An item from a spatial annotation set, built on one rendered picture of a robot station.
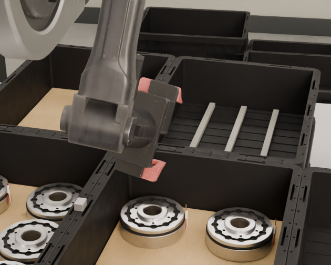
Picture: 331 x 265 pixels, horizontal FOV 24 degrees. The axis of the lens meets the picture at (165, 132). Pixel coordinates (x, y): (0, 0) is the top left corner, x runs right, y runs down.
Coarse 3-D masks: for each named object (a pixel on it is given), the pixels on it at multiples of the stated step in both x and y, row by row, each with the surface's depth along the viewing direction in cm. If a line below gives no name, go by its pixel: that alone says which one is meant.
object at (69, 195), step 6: (48, 192) 125; (54, 192) 126; (60, 192) 126; (66, 192) 125; (48, 198) 124; (66, 198) 124; (72, 198) 124; (48, 204) 123; (54, 204) 122; (60, 204) 122; (66, 204) 123
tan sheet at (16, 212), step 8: (16, 184) 135; (16, 192) 132; (24, 192) 132; (16, 200) 130; (24, 200) 130; (8, 208) 128; (16, 208) 128; (24, 208) 128; (0, 216) 126; (8, 216) 126; (16, 216) 126; (24, 216) 126; (0, 224) 124; (8, 224) 124; (0, 232) 122
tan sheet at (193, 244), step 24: (192, 216) 126; (120, 240) 120; (192, 240) 120; (96, 264) 114; (120, 264) 114; (144, 264) 114; (168, 264) 114; (192, 264) 114; (216, 264) 114; (240, 264) 114; (264, 264) 114
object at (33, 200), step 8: (48, 184) 128; (56, 184) 128; (64, 184) 128; (72, 184) 128; (32, 192) 126; (40, 192) 127; (72, 192) 126; (32, 200) 125; (40, 200) 124; (72, 200) 124; (32, 208) 122; (40, 208) 122; (48, 208) 122; (56, 208) 122; (64, 208) 122; (40, 216) 121; (48, 216) 120; (56, 216) 120; (64, 216) 120
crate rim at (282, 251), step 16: (112, 160) 122; (208, 160) 123; (224, 160) 122; (240, 160) 122; (256, 160) 122; (112, 176) 119; (96, 192) 114; (288, 192) 114; (288, 208) 110; (80, 224) 106; (288, 224) 106; (64, 240) 103; (288, 240) 103; (64, 256) 101
